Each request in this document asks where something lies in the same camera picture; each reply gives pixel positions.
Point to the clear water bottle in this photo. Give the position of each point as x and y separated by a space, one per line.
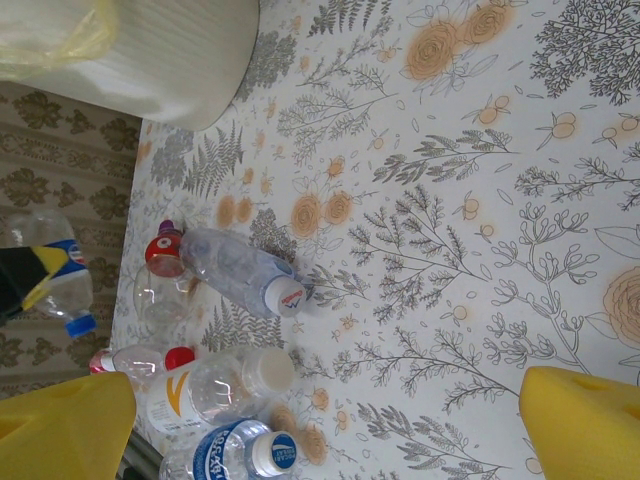
235 270

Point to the yellow plastic bin liner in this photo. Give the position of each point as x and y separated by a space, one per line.
50 40

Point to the red collar purple cap bottle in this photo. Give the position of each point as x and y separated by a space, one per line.
162 250

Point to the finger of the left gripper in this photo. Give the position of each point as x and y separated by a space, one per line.
22 280

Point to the cream plastic bin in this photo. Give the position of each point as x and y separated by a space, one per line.
175 75

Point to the red label red cap bottle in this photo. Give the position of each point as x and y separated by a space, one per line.
140 362

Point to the floral table cover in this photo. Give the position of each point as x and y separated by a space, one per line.
450 200

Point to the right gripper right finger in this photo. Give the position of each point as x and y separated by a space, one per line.
585 425

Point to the blue label blue cap bottle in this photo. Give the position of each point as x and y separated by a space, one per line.
70 260

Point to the white label orange V bottle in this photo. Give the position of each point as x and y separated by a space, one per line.
215 390

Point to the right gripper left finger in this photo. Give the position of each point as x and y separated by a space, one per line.
65 430

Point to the blue Pocari label bottle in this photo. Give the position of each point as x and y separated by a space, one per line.
225 455

